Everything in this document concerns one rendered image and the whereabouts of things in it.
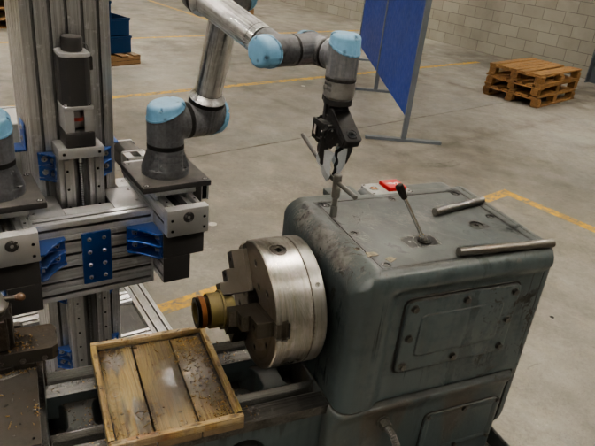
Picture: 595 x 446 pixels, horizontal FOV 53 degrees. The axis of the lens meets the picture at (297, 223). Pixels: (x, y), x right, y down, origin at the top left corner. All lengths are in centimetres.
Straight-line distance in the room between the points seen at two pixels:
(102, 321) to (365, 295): 119
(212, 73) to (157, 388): 93
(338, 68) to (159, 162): 72
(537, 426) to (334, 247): 184
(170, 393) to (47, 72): 99
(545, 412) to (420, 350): 169
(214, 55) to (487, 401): 126
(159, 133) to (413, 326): 95
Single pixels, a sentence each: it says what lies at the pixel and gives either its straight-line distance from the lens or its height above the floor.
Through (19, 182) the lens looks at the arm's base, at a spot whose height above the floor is 120.
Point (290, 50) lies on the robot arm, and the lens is 145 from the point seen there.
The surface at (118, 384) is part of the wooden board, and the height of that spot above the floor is 89.
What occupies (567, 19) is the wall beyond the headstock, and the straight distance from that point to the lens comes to 1198.
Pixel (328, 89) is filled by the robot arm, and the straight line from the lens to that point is 148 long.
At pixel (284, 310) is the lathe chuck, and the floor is 115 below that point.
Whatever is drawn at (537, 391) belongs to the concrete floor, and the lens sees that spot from 327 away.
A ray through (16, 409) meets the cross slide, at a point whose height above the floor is 97.
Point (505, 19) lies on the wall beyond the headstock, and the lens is 1257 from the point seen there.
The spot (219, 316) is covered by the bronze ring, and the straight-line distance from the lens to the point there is 142.
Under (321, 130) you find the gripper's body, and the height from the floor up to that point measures 147.
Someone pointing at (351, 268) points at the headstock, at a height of 124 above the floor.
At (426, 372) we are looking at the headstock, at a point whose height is 93.
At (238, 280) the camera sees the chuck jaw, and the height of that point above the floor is 114.
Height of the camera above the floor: 192
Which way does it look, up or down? 26 degrees down
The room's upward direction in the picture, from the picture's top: 6 degrees clockwise
